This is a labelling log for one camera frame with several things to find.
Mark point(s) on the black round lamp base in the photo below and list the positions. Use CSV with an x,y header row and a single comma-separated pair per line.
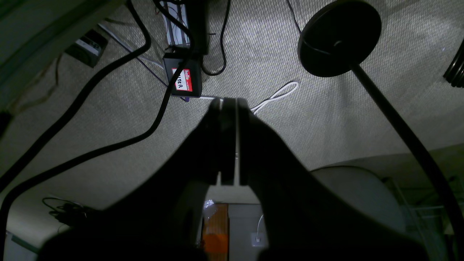
x,y
336,40

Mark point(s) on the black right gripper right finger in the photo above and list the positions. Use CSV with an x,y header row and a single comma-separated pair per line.
x,y
304,220

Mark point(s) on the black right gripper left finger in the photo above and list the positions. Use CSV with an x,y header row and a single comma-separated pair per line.
x,y
159,220

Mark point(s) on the black box with name sticker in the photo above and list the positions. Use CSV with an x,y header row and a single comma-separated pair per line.
x,y
189,83

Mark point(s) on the black power adapter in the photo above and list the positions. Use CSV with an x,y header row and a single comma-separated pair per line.
x,y
89,48

